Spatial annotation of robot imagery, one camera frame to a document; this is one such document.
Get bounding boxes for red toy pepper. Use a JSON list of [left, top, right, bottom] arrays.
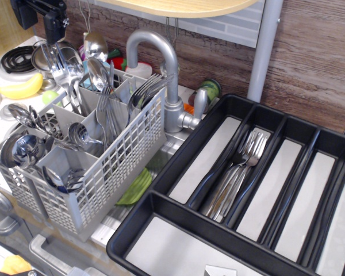
[[106, 48, 127, 71]]

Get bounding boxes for grey metal pole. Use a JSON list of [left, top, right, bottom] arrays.
[[247, 0, 283, 102]]

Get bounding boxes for grey toy faucet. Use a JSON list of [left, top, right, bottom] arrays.
[[126, 29, 208, 133]]

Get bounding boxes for silver fork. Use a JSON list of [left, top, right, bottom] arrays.
[[42, 43, 80, 115]]

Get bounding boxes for spoons in front compartment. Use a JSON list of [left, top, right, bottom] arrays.
[[42, 166, 84, 194]]

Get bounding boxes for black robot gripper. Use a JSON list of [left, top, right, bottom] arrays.
[[10, 0, 69, 45]]

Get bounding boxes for small steel pot with lid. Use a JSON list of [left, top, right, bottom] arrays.
[[31, 40, 81, 78]]

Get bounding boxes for forks in tray compartment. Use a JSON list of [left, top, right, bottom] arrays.
[[204, 130, 269, 223]]

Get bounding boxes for green toy can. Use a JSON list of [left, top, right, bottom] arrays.
[[188, 78, 221, 109]]

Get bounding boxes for ladle spoon in centre compartment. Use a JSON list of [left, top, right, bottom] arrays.
[[61, 122, 104, 150]]

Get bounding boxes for wooden round shelf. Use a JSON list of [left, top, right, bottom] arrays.
[[103, 0, 256, 18]]

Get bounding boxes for spoons at basket left rear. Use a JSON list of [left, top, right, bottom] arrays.
[[7, 104, 56, 135]]

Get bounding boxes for forks in middle compartment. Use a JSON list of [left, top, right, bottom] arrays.
[[95, 85, 121, 150]]

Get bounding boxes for hanging silver ladle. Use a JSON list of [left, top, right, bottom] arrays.
[[78, 1, 109, 63]]

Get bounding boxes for black coil stove burner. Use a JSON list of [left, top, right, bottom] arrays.
[[0, 46, 35, 74]]

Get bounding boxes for grey plastic cutlery basket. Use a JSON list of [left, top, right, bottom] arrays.
[[0, 67, 167, 243]]

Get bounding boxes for silver spoon in back compartment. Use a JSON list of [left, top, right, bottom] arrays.
[[87, 57, 113, 98]]

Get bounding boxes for forks leaning at basket right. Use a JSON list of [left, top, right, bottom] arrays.
[[127, 74, 175, 122]]

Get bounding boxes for large silver serving spoon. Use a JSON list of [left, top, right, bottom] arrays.
[[56, 45, 87, 116]]

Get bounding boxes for green toy lime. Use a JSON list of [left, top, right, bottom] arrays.
[[42, 90, 59, 105]]

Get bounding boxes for black cutlery tray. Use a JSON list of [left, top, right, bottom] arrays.
[[106, 95, 345, 275]]

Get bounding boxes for round soup spoon front left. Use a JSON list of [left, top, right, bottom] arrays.
[[13, 135, 45, 169]]

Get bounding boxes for yellow toy banana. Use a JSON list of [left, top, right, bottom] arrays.
[[0, 73, 43, 99]]

